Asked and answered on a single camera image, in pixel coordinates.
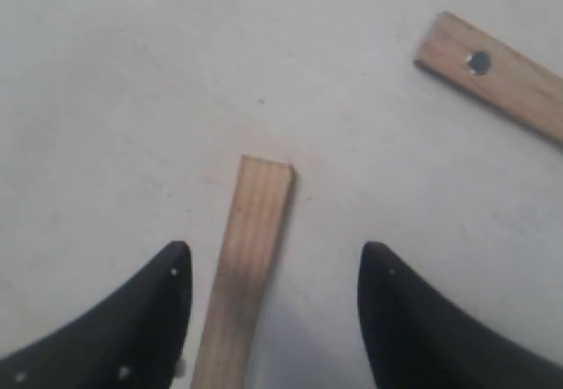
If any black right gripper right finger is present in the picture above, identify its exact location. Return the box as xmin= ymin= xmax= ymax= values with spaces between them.
xmin=359 ymin=241 xmax=562 ymax=388

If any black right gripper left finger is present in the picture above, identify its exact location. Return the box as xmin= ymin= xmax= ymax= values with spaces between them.
xmin=1 ymin=241 xmax=193 ymax=388

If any edge plain wood block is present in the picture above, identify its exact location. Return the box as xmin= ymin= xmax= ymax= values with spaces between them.
xmin=191 ymin=155 xmax=294 ymax=388

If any lower wood block with holes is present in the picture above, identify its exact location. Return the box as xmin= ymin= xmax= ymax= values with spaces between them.
xmin=414 ymin=11 xmax=562 ymax=143

